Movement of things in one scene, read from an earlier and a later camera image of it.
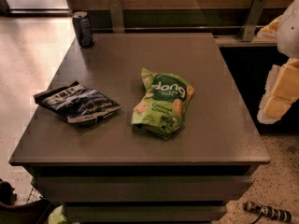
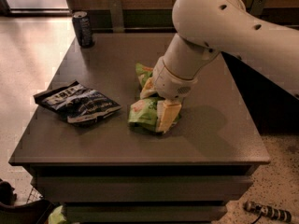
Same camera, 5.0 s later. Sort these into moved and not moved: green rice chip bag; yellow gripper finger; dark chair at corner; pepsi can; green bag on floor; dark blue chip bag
Moved: green rice chip bag; yellow gripper finger
Not moved: pepsi can; dark chair at corner; green bag on floor; dark blue chip bag
